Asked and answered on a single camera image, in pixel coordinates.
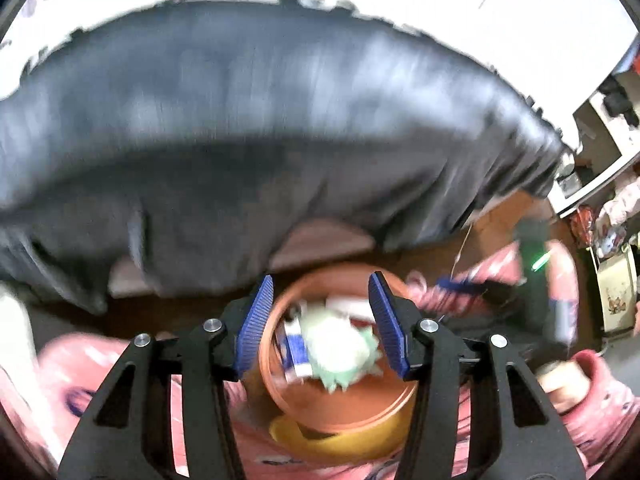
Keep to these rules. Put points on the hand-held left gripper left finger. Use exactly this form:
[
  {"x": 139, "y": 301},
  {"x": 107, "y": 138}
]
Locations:
[{"x": 255, "y": 320}]

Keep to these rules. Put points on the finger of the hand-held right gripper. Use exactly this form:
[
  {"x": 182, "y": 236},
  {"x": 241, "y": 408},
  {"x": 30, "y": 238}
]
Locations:
[{"x": 457, "y": 287}]

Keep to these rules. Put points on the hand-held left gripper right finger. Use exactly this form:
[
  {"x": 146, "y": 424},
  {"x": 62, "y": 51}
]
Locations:
[{"x": 387, "y": 320}]

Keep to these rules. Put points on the white green paper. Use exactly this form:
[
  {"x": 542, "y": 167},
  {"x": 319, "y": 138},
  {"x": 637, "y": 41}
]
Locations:
[{"x": 335, "y": 345}]

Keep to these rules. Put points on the person's right forearm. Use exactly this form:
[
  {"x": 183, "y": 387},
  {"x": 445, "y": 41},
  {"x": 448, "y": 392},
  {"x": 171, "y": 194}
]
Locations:
[{"x": 564, "y": 285}]

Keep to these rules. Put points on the white paper piece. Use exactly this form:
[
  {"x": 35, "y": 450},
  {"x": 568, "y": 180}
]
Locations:
[{"x": 345, "y": 306}]

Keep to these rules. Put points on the blue white packet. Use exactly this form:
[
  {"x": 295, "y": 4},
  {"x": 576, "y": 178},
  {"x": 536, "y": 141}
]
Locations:
[{"x": 297, "y": 350}]

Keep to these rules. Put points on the cream printed box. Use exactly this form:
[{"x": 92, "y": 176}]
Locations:
[{"x": 617, "y": 292}]

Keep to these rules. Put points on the white shelf unit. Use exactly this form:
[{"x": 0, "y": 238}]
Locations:
[{"x": 607, "y": 170}]

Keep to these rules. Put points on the yellow plastic basin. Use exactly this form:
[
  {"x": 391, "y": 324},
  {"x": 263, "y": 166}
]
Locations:
[{"x": 320, "y": 447}]

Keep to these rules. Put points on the person's pink pajamas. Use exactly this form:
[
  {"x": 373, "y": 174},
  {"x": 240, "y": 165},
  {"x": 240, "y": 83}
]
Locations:
[{"x": 75, "y": 375}]

